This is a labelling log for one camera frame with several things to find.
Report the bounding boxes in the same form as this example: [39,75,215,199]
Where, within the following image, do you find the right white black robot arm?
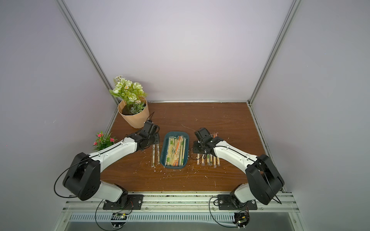
[193,128,285,208]

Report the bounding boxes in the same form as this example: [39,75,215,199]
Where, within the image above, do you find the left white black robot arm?
[62,120,160,208]

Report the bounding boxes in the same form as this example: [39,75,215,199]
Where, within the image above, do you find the teal plastic storage box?
[160,131,189,169]

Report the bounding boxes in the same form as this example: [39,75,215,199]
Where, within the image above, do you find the wrapped chopsticks pile in box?
[165,136,187,167]

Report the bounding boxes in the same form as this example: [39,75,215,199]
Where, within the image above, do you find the large beige ribbed flower pot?
[118,98,149,129]

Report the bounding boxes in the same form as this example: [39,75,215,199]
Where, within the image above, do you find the white green artificial flowers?
[109,75,147,115]

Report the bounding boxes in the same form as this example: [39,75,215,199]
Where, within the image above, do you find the pink flowered small plant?
[93,132,117,151]

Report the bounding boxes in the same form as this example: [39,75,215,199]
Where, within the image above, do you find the right small circuit board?
[234,211,250,229]

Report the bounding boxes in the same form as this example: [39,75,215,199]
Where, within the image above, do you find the small circuit board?
[110,213,127,230]
[234,211,250,229]

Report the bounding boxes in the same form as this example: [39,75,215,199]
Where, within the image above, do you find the left small circuit board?
[110,213,127,230]

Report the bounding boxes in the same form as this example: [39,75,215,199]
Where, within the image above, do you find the right black base cable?
[209,197,238,229]

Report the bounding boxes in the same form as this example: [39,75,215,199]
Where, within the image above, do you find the black base cable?
[94,199,134,231]
[209,197,238,229]

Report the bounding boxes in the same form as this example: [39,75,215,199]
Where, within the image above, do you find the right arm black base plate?
[215,194,258,210]

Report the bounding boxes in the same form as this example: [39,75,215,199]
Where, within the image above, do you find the aluminium front rail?
[63,192,299,213]

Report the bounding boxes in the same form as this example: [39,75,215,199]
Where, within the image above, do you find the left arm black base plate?
[103,194,144,210]

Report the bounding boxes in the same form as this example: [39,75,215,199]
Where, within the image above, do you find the left black base cable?
[94,199,134,231]

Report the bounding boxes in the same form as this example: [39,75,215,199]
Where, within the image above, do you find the white slotted cable duct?
[69,213,236,223]

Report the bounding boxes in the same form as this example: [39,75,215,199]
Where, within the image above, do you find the aluminium corner frame post left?
[56,0,120,103]

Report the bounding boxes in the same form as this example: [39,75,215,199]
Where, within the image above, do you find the aluminium corner frame post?
[248,0,303,105]
[56,0,120,103]

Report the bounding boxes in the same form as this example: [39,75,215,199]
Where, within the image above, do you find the aluminium corner frame post right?
[248,0,303,105]

